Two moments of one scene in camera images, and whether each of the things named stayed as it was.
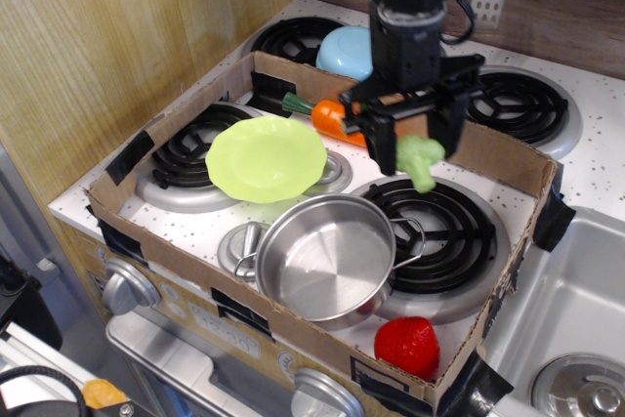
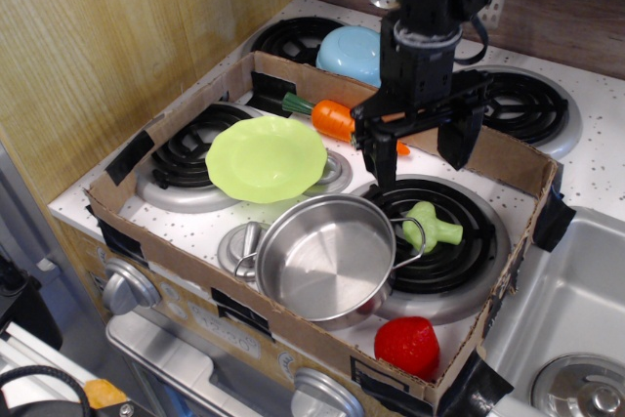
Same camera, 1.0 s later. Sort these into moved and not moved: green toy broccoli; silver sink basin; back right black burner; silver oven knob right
Moved: green toy broccoli
Not moved: back right black burner; silver sink basin; silver oven knob right
